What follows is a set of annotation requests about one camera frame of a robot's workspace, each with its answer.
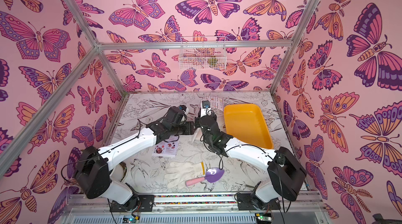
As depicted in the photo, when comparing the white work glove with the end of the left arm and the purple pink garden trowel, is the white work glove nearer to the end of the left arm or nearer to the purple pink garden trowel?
the purple pink garden trowel

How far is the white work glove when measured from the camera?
0.81 m

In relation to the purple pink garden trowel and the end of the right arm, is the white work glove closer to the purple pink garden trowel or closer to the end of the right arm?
the purple pink garden trowel

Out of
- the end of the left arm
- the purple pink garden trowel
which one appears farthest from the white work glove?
the end of the left arm

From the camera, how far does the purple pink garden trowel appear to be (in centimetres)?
81

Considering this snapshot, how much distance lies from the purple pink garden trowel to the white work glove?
0.05ft
